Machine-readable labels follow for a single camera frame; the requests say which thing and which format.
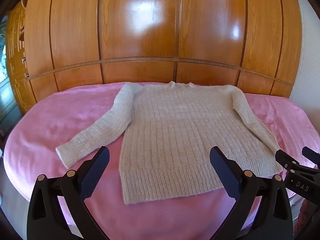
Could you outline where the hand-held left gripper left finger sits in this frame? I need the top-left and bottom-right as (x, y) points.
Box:
(27, 146), (111, 240)

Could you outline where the floral patterned clothing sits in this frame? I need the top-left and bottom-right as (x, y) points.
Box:
(289, 194), (320, 222)

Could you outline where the glossy wooden wardrobe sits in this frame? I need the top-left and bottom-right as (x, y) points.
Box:
(24, 0), (300, 99)

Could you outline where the pink blanket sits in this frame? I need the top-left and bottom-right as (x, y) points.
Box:
(3, 81), (320, 240)

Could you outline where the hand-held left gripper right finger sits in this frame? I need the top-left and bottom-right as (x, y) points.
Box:
(209, 146), (294, 240)

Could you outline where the carved wooden side panel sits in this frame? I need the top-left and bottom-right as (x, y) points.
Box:
(5, 5), (31, 116)

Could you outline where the cream knitted sweater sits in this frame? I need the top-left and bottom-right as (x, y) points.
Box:
(55, 81), (283, 205)

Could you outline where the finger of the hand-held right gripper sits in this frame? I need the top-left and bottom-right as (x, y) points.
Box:
(275, 149), (304, 171)
(301, 146), (320, 167)

